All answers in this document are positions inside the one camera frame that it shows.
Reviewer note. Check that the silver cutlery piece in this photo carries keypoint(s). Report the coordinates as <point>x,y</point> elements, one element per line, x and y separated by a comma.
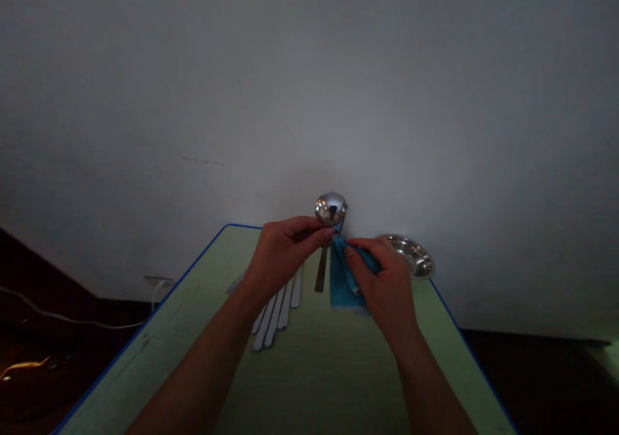
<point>272,324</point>
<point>261,333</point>
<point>284,309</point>

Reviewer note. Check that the steel spoon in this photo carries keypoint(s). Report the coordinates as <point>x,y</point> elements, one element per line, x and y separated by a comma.
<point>330,210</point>

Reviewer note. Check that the blue cloth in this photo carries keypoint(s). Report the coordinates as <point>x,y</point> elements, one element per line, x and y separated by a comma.
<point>342,285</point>

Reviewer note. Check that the person's left hand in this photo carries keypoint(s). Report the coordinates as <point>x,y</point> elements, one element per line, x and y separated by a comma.
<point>273,261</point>

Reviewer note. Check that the person's right hand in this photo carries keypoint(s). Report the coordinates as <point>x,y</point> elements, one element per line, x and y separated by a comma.
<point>387,285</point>

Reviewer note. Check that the steel bowl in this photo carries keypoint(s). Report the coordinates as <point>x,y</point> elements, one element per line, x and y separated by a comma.
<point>416,258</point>

